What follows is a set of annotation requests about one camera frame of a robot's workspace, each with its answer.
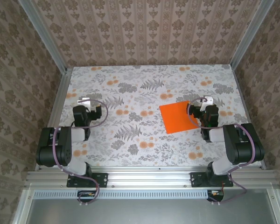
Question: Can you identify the orange paper sheet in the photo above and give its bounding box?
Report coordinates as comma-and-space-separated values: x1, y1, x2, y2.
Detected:
159, 101, 201, 134

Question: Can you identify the left aluminium corner post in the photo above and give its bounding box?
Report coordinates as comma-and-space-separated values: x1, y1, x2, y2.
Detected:
18, 0, 72, 73

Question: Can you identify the floral patterned table cover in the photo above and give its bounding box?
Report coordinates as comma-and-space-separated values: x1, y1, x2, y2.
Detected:
48, 65, 263, 168

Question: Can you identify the black connector with wires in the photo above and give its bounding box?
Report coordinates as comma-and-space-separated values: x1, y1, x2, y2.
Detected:
77, 190, 100, 203
206, 189, 224, 203

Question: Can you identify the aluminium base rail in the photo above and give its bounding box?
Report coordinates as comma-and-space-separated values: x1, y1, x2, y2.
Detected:
24, 170, 280, 189

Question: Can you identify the aluminium corner post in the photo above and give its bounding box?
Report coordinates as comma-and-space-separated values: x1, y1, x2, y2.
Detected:
18, 0, 72, 73
230, 0, 275, 70

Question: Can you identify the right aluminium corner post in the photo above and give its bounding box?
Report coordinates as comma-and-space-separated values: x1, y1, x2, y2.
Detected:
230, 0, 275, 70

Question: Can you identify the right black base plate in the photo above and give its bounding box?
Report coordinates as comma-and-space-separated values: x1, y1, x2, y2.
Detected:
190, 172, 234, 189

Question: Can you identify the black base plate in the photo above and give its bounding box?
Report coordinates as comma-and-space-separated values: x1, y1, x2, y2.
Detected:
190, 172, 234, 189
67, 172, 108, 188

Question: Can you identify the left aluminium side rail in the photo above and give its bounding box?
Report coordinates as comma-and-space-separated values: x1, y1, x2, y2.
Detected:
34, 67, 73, 171

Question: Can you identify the grey slotted cable duct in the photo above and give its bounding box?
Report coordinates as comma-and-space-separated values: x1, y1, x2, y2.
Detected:
34, 189, 212, 199

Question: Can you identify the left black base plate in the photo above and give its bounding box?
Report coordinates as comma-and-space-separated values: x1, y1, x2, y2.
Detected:
67, 172, 108, 188

